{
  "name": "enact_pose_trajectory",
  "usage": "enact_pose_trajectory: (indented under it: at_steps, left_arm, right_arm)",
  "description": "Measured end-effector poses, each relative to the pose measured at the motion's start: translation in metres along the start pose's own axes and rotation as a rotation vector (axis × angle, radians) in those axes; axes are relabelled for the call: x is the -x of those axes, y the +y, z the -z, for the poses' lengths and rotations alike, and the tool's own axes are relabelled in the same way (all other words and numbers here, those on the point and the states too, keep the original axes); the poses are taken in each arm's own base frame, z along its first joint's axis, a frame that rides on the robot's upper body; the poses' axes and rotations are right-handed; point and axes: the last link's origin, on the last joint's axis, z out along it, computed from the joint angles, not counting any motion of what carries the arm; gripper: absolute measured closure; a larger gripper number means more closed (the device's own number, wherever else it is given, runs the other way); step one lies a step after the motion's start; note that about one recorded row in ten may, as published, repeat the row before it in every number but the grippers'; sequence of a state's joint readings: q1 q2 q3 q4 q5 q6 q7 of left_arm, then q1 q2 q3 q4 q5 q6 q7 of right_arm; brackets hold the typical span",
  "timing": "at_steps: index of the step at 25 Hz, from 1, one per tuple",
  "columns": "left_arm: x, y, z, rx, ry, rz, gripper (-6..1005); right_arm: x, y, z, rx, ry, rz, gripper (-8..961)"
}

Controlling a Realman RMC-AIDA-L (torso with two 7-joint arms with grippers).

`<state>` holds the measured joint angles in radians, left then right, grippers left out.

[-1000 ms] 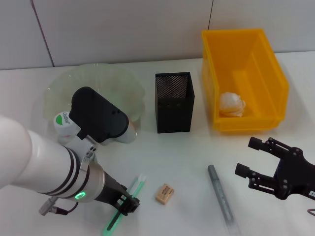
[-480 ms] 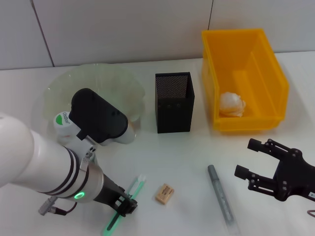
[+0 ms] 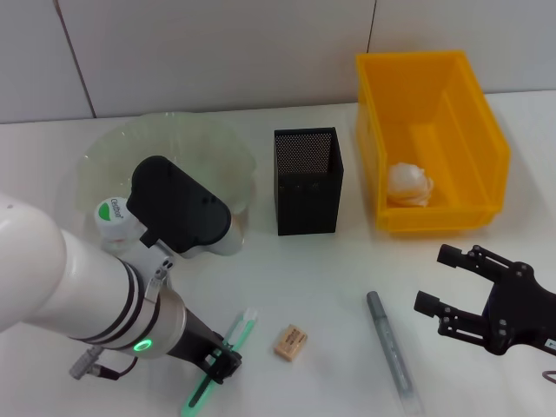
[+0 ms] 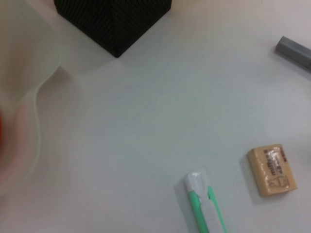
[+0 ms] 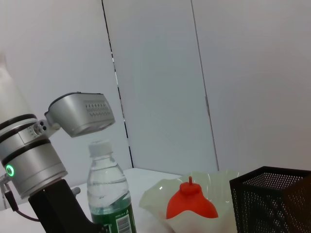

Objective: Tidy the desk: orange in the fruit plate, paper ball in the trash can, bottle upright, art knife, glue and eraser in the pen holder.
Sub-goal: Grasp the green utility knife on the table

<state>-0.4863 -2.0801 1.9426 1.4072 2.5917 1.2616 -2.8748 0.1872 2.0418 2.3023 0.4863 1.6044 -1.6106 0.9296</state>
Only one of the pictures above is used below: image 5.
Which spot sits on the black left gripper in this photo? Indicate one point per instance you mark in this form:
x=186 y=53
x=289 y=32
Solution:
x=56 y=208

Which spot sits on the clear green-label water bottle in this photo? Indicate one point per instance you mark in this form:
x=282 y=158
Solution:
x=108 y=184

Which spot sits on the orange toy fruit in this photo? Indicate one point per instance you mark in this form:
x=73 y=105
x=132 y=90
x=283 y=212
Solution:
x=189 y=201

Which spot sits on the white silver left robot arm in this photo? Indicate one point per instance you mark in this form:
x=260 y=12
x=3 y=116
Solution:
x=26 y=155

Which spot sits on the pale green wavy glass plate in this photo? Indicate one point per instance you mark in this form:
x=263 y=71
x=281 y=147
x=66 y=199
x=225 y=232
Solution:
x=218 y=179

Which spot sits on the black mesh pen holder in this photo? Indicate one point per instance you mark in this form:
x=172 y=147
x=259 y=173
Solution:
x=262 y=206

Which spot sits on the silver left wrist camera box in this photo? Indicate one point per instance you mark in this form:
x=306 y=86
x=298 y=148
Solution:
x=73 y=114

